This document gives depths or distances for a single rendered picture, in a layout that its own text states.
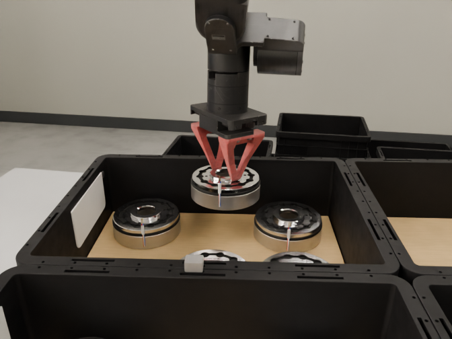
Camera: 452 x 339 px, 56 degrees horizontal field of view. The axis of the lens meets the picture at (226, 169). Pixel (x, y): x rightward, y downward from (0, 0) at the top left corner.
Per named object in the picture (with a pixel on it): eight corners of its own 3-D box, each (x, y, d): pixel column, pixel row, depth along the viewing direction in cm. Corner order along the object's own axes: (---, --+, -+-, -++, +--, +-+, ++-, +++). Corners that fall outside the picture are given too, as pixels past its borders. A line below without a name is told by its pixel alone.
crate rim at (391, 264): (12, 282, 44) (7, 263, 43) (101, 167, 72) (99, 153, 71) (401, 292, 43) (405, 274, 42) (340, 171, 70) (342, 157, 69)
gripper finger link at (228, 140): (234, 165, 67) (235, 106, 64) (264, 180, 62) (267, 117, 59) (198, 173, 64) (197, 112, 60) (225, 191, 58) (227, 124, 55)
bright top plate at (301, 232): (253, 235, 62) (253, 232, 61) (256, 202, 71) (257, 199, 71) (324, 240, 61) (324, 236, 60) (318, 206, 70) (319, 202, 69)
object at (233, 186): (184, 190, 60) (184, 186, 60) (200, 165, 69) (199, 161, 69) (255, 196, 59) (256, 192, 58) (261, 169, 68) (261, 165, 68)
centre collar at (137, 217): (128, 222, 64) (128, 218, 64) (132, 206, 68) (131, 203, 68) (161, 220, 64) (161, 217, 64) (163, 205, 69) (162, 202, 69)
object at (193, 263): (184, 272, 42) (183, 262, 42) (185, 264, 43) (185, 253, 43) (202, 273, 42) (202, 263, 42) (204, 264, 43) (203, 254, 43)
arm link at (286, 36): (213, -34, 51) (202, 18, 47) (310, -33, 49) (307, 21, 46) (222, 38, 62) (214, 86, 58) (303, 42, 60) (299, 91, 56)
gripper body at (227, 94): (224, 111, 66) (225, 62, 63) (268, 127, 59) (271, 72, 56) (188, 117, 63) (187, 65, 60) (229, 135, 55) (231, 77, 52)
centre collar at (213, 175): (206, 181, 62) (206, 177, 62) (212, 169, 66) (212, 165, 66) (239, 183, 61) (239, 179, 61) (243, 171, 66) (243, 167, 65)
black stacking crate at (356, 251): (31, 349, 48) (11, 267, 44) (108, 216, 76) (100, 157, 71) (385, 361, 47) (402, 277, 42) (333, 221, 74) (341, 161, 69)
